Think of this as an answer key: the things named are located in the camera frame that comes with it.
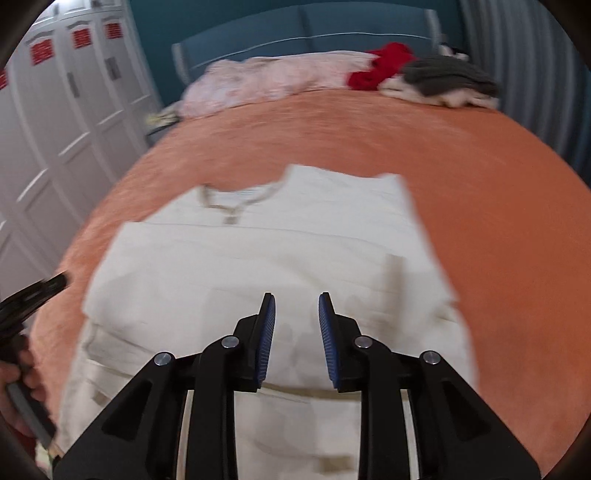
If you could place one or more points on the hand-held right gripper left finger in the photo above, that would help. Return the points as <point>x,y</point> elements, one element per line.
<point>267,341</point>

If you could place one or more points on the grey nightstand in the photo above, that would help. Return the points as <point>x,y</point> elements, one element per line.
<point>157,134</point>

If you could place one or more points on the person's left hand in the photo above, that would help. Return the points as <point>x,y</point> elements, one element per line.
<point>33,376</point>

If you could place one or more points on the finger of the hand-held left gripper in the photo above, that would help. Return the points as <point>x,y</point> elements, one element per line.
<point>39,293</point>

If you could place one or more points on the yellow white nightstand clutter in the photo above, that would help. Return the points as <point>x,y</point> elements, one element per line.
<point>164,117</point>

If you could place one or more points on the blue grey curtain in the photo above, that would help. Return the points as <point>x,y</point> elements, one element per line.
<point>531,69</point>

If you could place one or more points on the white wardrobe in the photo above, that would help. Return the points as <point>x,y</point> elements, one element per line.
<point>69,138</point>

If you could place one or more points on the orange bed blanket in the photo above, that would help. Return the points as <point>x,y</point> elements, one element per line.
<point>485,207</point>

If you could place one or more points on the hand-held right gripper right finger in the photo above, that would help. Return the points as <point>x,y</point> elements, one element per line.
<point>327,341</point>

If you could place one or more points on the grey garment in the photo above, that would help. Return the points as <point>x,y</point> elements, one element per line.
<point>443,74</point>

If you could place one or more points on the pink quilt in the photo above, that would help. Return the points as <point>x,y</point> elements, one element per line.
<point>277,76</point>

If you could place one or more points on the red garment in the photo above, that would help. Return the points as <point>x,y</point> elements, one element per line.
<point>378,69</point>

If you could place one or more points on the black and white cloth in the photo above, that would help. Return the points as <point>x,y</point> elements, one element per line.
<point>455,50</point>

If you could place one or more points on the blue upholstered headboard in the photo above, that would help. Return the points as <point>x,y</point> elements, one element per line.
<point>323,23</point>

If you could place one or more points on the red paper wardrobe decoration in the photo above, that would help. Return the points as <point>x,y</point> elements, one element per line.
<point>3,79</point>
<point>42,51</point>
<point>81,38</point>
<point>113,31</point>

